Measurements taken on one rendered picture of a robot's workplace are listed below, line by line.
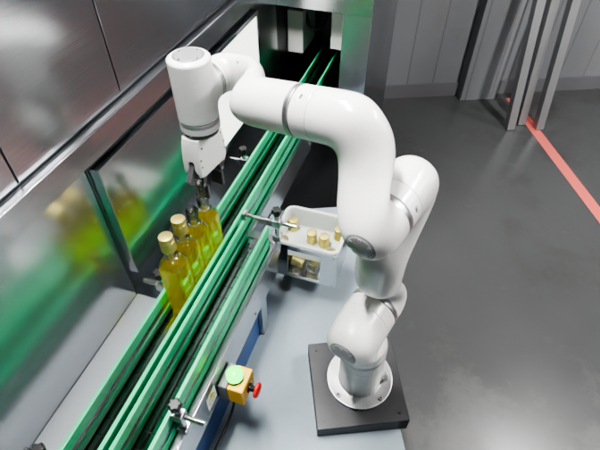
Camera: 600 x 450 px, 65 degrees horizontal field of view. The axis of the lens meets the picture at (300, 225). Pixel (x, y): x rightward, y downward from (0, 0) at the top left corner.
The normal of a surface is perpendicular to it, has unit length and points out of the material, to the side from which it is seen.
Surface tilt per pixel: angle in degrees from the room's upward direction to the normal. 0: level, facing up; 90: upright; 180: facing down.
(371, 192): 45
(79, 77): 90
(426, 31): 90
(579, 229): 0
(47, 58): 90
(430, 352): 0
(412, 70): 90
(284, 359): 0
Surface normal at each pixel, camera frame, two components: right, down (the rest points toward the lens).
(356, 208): -0.57, -0.05
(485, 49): 0.09, 0.71
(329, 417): -0.04, -0.65
